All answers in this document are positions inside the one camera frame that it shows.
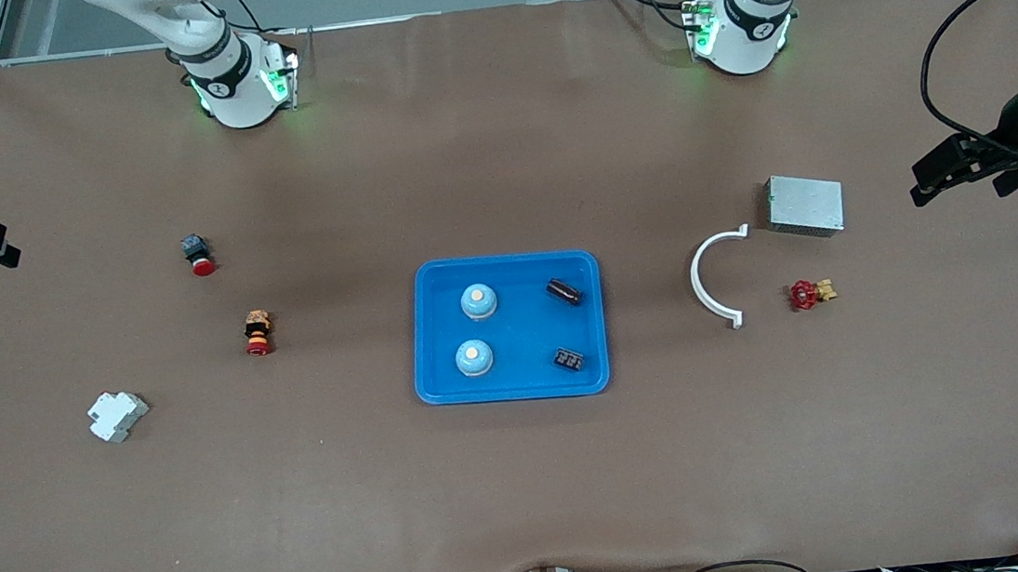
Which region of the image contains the perforated metal power supply box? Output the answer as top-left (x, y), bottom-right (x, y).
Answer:
top-left (762, 168), bottom-right (848, 244)

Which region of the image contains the brass valve red handle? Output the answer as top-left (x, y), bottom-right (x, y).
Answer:
top-left (787, 276), bottom-right (840, 313)

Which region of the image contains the white circuit breaker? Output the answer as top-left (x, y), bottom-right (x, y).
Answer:
top-left (86, 387), bottom-right (153, 446)

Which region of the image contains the blue plastic tray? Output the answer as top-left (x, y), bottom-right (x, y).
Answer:
top-left (403, 245), bottom-right (614, 414)

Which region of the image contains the red yellow emergency stop button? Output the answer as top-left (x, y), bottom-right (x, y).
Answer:
top-left (242, 309), bottom-right (276, 359)

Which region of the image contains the blue dome call bell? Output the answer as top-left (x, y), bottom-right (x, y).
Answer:
top-left (458, 282), bottom-right (501, 322)
top-left (454, 338), bottom-right (496, 379)

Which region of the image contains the black right arm base cable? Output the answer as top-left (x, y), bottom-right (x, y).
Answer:
top-left (230, 0), bottom-right (318, 71)

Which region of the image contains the white half-ring pipe clamp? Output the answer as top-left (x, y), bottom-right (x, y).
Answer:
top-left (686, 223), bottom-right (760, 334)

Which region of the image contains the red push button black base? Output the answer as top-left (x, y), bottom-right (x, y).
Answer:
top-left (179, 233), bottom-right (218, 280)

